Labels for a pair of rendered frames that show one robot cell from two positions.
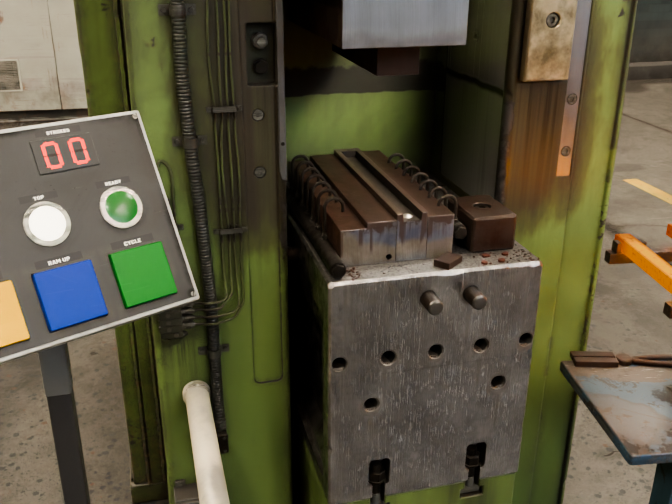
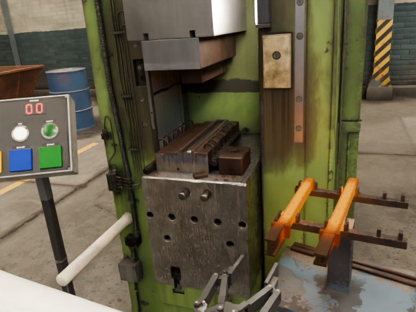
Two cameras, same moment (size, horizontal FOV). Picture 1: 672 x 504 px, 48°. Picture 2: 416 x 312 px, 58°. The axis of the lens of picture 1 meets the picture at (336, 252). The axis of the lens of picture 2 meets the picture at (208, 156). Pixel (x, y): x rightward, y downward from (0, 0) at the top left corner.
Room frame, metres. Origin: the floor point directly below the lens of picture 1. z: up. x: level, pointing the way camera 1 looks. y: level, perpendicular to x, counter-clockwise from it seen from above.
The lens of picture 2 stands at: (0.22, -0.90, 1.41)
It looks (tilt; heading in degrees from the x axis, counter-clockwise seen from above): 19 degrees down; 35
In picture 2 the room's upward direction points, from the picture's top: 4 degrees counter-clockwise
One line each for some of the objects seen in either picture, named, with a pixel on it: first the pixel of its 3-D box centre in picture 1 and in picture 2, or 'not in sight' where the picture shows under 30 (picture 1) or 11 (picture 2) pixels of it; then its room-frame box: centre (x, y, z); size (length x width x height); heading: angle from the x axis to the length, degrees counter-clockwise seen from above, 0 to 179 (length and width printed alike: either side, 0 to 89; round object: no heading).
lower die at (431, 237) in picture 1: (362, 198); (201, 142); (1.38, -0.05, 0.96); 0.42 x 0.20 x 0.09; 15
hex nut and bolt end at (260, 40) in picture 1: (260, 54); (142, 72); (1.28, 0.13, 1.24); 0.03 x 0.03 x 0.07; 15
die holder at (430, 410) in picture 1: (384, 315); (219, 202); (1.41, -0.10, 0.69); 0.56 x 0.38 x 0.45; 15
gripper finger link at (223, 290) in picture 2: not in sight; (223, 296); (0.71, -0.56, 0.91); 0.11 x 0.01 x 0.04; 28
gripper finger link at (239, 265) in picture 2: not in sight; (236, 269); (0.79, -0.55, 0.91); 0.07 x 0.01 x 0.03; 7
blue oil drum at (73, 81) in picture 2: not in sight; (71, 99); (3.79, 4.08, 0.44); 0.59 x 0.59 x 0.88
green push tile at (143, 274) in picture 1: (142, 274); (51, 157); (0.93, 0.26, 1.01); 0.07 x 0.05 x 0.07; 130
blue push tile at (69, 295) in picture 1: (69, 295); (21, 160); (0.86, 0.34, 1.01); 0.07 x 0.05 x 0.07; 130
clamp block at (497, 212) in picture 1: (480, 222); (234, 160); (1.29, -0.26, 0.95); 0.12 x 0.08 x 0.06; 15
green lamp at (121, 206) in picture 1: (121, 207); (49, 130); (0.96, 0.29, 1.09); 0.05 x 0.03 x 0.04; 105
